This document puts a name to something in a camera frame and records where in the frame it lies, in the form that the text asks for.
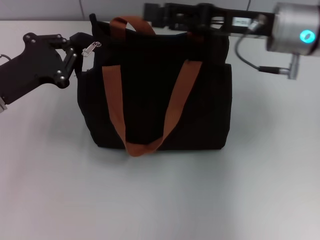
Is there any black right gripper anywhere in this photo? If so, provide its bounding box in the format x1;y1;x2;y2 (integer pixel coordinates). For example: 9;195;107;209
143;2;275;37

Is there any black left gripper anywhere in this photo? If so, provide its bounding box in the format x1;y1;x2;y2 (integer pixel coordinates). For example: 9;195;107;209
0;32;97;106

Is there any silver zipper pull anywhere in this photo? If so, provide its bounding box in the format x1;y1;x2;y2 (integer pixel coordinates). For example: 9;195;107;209
81;41;102;57

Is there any black bag with orange handles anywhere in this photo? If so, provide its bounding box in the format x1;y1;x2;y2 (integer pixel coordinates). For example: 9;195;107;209
76;13;235;158

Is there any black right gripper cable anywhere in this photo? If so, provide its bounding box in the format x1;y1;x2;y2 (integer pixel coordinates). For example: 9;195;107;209
234;24;291;75

